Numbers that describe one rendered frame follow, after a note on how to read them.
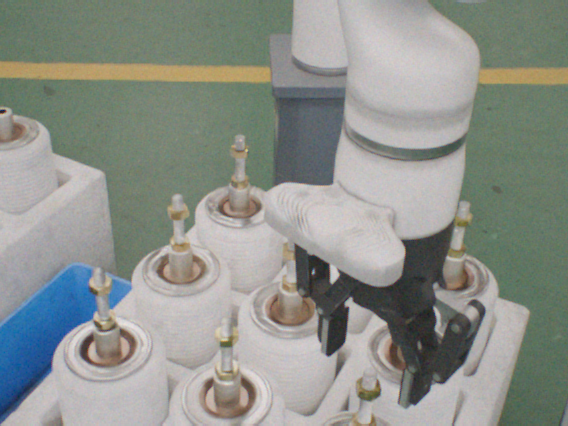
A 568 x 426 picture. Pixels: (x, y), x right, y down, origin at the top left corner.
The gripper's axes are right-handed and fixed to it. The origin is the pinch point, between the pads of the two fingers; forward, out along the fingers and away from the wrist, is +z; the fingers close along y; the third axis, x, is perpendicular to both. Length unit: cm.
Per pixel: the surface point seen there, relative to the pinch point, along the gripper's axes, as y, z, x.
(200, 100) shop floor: 82, 35, -59
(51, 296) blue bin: 46, 25, -2
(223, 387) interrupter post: 10.8, 7.8, 4.2
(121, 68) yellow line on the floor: 102, 35, -56
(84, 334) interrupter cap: 25.4, 10.0, 7.0
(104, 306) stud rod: 22.3, 4.8, 6.6
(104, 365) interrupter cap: 21.3, 10.1, 8.0
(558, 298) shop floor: 6, 35, -56
